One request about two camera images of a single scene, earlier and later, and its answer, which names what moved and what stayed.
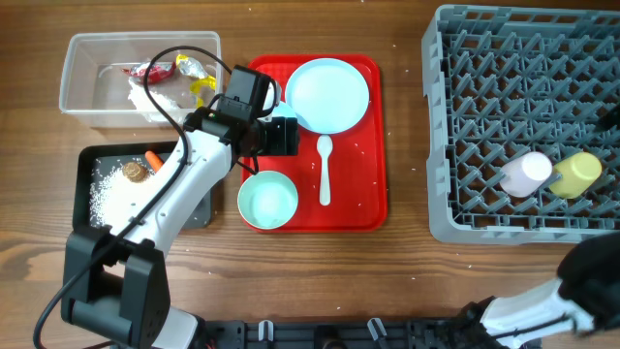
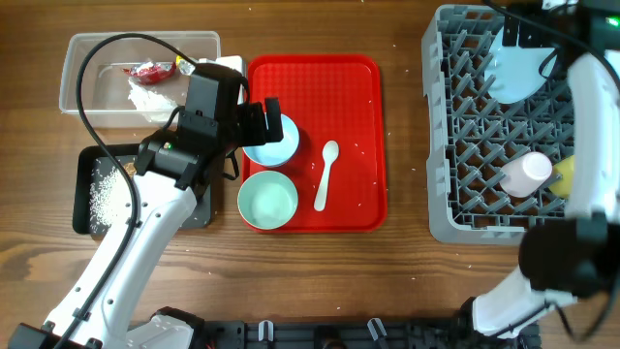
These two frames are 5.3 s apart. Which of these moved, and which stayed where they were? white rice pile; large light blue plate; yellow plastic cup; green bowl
Moved: large light blue plate
Stayed: yellow plastic cup; green bowl; white rice pile
